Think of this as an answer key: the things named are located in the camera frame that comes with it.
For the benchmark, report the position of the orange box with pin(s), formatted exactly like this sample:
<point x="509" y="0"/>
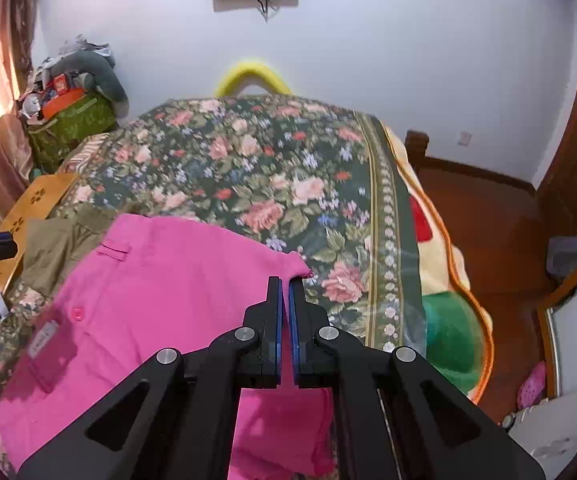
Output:
<point x="63" y="100"/>

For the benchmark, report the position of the olive green pants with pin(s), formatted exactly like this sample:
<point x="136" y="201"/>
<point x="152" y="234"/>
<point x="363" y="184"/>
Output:
<point x="58" y="250"/>

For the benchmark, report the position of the yellow cushion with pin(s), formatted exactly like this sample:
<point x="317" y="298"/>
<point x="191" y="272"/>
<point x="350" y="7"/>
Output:
<point x="253" y="66"/>

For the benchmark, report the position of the green patterned storage bag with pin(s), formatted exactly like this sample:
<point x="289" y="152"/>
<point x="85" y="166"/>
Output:
<point x="68" y="125"/>

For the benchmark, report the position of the pink slipper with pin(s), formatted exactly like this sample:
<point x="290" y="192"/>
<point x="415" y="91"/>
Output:
<point x="530" y="387"/>

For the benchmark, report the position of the striped cloth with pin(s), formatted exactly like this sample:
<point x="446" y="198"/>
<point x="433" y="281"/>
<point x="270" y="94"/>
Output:
<point x="88" y="150"/>

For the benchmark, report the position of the grey waste bin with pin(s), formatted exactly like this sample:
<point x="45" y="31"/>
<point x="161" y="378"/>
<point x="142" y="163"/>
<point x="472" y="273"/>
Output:
<point x="568" y="255"/>

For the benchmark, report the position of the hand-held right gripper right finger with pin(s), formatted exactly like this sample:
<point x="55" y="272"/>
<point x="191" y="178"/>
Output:
<point x="294" y="330"/>

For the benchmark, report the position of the red box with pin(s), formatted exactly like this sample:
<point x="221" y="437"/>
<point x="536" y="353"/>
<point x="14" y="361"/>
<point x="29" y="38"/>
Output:
<point x="61" y="82"/>

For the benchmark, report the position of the pink pants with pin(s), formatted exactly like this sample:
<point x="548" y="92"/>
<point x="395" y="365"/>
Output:
<point x="168" y="285"/>

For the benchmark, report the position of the olive green cloth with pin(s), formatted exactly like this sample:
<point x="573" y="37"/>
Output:
<point x="448" y="340"/>

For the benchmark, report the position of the floral bedspread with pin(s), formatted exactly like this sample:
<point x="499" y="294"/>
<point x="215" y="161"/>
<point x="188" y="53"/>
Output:
<point x="248" y="170"/>

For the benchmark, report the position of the pile of light clothes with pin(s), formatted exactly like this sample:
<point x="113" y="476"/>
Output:
<point x="78" y="45"/>

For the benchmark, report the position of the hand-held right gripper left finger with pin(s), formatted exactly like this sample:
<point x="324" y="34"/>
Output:
<point x="277" y="330"/>

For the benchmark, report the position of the white wall socket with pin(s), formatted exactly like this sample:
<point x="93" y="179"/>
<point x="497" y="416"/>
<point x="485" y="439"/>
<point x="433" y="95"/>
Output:
<point x="464" y="138"/>

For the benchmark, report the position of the wooden bed frame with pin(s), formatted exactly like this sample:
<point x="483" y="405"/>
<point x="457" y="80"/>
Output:
<point x="416" y="147"/>

